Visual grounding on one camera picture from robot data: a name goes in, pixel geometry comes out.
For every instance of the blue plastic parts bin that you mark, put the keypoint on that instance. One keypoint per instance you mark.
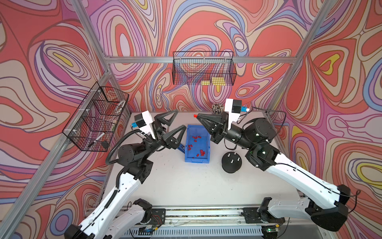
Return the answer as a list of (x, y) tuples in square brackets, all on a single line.
[(197, 144)]

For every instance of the yellow sticky note pad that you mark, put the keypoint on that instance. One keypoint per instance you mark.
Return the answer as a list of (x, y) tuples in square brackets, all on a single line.
[(218, 81)]

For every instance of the black wire basket left wall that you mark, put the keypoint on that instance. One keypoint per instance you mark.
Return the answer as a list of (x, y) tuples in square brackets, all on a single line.
[(100, 111)]

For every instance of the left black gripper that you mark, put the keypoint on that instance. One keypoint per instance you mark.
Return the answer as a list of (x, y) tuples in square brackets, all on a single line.
[(160, 140)]

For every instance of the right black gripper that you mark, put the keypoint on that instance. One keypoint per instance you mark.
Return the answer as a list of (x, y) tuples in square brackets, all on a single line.
[(218, 131)]

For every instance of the black wire basket wall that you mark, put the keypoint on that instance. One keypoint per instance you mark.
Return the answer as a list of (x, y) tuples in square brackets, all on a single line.
[(198, 67), (100, 111)]

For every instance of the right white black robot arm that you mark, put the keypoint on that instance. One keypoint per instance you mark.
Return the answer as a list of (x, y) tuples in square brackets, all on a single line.
[(323, 203)]

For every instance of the mesh pencil cup with pencils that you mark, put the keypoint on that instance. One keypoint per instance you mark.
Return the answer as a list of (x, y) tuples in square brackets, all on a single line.
[(217, 108)]

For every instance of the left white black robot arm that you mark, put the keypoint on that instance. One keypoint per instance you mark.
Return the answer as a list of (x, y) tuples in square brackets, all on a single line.
[(119, 185)]

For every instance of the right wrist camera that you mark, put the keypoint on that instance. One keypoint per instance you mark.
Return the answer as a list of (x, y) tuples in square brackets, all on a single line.
[(236, 112)]

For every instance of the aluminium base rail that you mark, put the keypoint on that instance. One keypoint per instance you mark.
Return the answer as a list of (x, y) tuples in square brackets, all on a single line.
[(221, 222)]

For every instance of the black round screw base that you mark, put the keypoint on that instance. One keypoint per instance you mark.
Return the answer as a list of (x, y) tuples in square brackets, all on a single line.
[(231, 162)]

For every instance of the black wire basket back wall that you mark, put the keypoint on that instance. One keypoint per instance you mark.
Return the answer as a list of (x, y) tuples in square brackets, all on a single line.
[(198, 67)]

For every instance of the white marker pen in basket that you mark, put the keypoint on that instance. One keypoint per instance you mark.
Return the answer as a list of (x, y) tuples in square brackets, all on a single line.
[(95, 140)]

